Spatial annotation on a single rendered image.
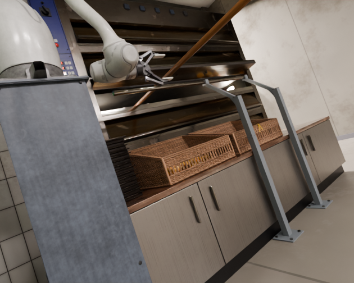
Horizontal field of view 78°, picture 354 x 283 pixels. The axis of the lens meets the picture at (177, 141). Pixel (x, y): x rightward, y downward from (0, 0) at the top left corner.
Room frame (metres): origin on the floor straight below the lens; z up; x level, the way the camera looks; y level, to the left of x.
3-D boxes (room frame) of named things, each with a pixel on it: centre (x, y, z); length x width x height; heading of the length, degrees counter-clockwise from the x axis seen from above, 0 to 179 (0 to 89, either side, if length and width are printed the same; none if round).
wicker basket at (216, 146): (1.48, 0.02, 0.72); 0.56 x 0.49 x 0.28; 127
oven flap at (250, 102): (2.02, -0.30, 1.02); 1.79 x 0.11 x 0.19; 125
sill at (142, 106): (2.04, -0.29, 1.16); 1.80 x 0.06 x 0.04; 125
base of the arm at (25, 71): (0.57, 0.30, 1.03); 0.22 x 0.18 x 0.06; 36
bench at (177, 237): (1.72, -0.37, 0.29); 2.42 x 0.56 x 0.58; 125
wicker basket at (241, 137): (1.81, -0.46, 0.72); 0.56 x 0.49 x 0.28; 124
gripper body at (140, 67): (1.11, 0.05, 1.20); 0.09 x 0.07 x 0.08; 124
